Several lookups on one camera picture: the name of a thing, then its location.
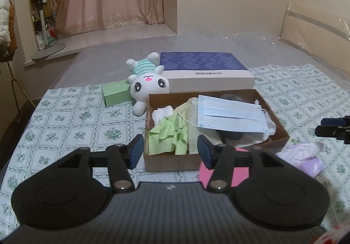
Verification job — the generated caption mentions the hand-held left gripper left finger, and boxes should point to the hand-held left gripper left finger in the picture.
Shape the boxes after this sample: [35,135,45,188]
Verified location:
[55,134,145,194]

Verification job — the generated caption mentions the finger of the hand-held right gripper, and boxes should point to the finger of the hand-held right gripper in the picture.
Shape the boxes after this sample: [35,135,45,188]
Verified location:
[314,125,350,145]
[320,116,350,126]

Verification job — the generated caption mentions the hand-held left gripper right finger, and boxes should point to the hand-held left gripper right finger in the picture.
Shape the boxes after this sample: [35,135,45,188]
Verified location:
[197,134,284,193]

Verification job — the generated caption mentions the brown cardboard box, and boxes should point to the brown cardboard box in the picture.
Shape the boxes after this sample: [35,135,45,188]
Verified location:
[144,89,291,173]

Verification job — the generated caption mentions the light green cloth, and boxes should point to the light green cloth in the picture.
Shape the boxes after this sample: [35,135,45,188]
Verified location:
[148,115,192,156]

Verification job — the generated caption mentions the small white cloth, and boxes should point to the small white cloth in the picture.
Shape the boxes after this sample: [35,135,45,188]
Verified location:
[152,106,175,126]

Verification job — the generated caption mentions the blue face mask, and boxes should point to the blue face mask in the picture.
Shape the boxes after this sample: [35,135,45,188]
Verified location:
[197,94,267,134]

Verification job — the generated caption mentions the pale yellow towel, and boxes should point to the pale yellow towel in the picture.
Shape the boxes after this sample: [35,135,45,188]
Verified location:
[173,97,202,155]

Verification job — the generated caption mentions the purple tissue pack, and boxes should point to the purple tissue pack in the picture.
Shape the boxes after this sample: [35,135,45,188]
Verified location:
[276,142,327,179]

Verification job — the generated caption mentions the pink lidded cup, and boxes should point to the pink lidded cup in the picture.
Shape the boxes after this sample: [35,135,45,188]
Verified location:
[197,146,252,189]

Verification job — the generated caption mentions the small green box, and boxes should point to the small green box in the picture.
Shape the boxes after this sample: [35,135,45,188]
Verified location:
[101,81,136,108]

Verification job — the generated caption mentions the white rabbit plush toy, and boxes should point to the white rabbit plush toy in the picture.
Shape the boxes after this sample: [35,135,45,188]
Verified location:
[126,52,171,117]

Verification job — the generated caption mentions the green floral printed sheet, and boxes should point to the green floral printed sheet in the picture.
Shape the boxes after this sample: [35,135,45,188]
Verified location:
[0,62,350,233]

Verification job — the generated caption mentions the plastic-wrapped wooden headboard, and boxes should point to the plastic-wrapped wooden headboard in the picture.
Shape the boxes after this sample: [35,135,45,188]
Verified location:
[279,0,350,70]

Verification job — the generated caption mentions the blue and white flat box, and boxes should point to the blue and white flat box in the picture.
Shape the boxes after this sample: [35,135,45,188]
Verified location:
[159,52,256,94]

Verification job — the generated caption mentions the person's patterned clothing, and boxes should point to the person's patterned clothing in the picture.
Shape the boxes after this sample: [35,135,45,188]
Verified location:
[327,223,350,244]

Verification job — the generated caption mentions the plastic-covered standing fan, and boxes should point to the plastic-covered standing fan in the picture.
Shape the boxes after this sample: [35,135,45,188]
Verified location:
[31,0,82,62]

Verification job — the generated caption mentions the red and white bag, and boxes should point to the red and white bag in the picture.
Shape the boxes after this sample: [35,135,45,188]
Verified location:
[37,21,58,49]

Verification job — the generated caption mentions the gold clothes rack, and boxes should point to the gold clothes rack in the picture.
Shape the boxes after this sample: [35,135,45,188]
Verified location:
[5,59,36,124]

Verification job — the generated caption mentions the white puffer jacket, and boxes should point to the white puffer jacket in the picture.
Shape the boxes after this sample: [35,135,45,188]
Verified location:
[0,0,12,46]

